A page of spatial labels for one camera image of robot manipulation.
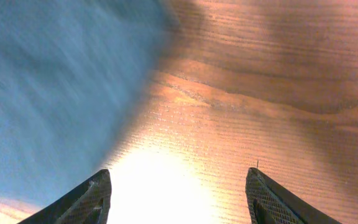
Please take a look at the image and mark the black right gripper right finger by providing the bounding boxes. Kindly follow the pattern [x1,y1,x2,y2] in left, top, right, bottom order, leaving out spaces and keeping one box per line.
[245,167,341,224]

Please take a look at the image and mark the dark blue denim shorts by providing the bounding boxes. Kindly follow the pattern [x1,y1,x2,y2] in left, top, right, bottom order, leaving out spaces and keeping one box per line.
[0,0,175,206]

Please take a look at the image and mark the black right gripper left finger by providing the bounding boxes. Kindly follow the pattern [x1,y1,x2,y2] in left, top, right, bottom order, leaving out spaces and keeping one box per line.
[18,169,112,224]

